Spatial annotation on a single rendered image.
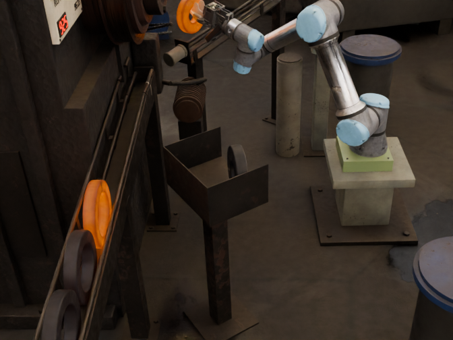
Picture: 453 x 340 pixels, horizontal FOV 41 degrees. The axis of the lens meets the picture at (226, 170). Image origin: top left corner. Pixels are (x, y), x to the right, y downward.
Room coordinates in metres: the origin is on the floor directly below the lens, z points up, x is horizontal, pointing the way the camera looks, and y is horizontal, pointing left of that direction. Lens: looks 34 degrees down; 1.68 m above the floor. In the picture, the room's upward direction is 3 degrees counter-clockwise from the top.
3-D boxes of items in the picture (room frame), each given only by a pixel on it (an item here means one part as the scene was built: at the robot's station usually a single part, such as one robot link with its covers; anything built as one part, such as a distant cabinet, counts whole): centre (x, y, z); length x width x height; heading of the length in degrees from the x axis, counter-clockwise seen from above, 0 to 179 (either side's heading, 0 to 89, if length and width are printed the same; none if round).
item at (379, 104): (2.05, -0.58, 0.52); 0.13 x 0.12 x 0.14; 143
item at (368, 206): (2.06, -0.58, 0.13); 0.40 x 0.40 x 0.26; 88
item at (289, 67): (2.60, -0.32, 0.26); 0.12 x 0.12 x 0.52
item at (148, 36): (2.24, 0.30, 0.68); 0.11 x 0.08 x 0.24; 86
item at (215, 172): (1.49, 0.03, 0.36); 0.26 x 0.20 x 0.72; 31
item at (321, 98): (2.63, -0.48, 0.31); 0.24 x 0.16 x 0.62; 176
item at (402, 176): (2.06, -0.58, 0.28); 0.32 x 0.32 x 0.04; 88
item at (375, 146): (2.06, -0.58, 0.40); 0.15 x 0.15 x 0.10
